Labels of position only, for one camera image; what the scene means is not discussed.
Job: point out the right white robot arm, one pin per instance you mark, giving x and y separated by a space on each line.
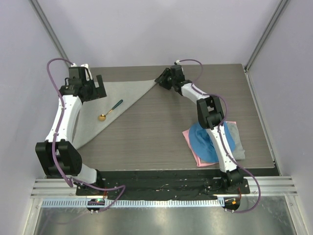
210 119

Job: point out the white slotted cable duct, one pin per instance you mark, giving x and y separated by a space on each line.
96 203

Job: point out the gold spoon green handle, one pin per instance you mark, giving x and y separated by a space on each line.
103 117

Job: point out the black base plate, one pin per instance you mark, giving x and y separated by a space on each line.
165 185

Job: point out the grey folded cloth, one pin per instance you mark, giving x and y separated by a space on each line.
238 152

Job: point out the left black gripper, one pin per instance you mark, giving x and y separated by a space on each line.
98 92

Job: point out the pink cloth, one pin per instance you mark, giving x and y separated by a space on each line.
201 163

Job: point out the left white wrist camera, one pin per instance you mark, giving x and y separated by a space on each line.
80 72

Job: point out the right aluminium frame post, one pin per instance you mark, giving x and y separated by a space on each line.
281 7

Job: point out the grey cloth napkin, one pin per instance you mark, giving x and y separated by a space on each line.
88 126

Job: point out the left aluminium frame post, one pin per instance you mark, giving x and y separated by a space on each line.
48 28

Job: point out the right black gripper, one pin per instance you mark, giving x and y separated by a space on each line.
161 80

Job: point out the blue cloth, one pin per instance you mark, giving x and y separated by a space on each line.
202 144

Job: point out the aluminium frame post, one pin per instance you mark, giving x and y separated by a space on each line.
48 28
281 7

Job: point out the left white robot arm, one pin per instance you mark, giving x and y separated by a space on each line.
57 154

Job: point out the aluminium front rail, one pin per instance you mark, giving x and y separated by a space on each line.
269 185

